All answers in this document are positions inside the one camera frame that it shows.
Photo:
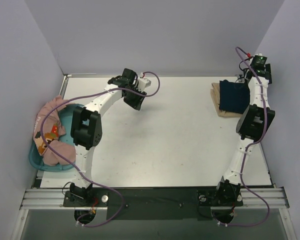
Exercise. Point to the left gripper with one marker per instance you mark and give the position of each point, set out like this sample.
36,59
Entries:
134,98

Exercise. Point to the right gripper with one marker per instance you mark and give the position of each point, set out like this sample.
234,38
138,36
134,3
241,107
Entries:
269,73

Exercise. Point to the navy blue t-shirt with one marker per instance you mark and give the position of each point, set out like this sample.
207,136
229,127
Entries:
234,97

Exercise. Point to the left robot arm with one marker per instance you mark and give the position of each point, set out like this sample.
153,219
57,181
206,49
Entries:
86,127

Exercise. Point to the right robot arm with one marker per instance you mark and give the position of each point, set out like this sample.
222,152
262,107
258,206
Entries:
251,127

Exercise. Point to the folded tan t-shirt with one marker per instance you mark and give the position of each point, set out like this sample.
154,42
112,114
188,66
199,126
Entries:
215,96

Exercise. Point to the teal plastic basket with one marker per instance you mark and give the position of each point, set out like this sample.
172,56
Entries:
36,161

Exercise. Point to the pink graphic t-shirt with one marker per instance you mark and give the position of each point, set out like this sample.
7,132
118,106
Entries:
52,129

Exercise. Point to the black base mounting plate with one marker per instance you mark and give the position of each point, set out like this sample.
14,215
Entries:
159,203

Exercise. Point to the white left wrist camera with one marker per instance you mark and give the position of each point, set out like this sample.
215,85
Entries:
143,82

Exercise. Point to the aluminium front rail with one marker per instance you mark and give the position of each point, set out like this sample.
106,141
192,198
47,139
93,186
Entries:
53,199

